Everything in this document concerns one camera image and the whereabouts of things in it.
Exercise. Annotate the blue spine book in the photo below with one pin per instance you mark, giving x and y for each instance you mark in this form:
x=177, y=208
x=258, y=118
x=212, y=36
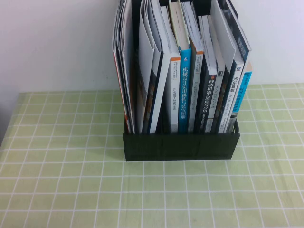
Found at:
x=184, y=95

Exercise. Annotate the dark blue book white title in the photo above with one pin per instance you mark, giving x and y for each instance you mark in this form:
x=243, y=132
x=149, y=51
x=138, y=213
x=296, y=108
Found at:
x=242, y=45

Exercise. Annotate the white book orange band spine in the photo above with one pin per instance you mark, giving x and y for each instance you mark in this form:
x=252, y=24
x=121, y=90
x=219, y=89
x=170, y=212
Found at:
x=175, y=95

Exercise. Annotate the green checked tablecloth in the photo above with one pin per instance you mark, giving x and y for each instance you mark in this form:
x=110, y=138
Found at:
x=71, y=190

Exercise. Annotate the white brochure with orange trucks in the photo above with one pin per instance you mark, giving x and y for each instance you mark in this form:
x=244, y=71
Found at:
x=126, y=47

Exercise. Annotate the cyan spine book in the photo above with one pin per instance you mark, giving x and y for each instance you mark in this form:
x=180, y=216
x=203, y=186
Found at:
x=243, y=95

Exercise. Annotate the black book holder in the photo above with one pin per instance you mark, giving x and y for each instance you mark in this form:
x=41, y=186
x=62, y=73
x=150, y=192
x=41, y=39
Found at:
x=180, y=147

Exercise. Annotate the white glossy magazine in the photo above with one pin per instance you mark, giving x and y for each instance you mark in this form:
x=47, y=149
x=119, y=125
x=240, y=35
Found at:
x=145, y=42

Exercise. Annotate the tall white page magazine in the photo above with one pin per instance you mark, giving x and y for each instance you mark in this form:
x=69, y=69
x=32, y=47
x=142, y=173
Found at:
x=223, y=31

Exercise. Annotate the grey book orange band spine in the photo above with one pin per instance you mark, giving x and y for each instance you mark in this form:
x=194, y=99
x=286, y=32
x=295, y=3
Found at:
x=196, y=90

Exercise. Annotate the white spine book black title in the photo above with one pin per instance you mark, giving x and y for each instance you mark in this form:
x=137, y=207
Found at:
x=234, y=95

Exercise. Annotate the magazine with dark blue cover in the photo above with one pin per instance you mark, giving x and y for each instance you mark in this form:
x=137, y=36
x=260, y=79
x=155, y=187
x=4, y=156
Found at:
x=158, y=42

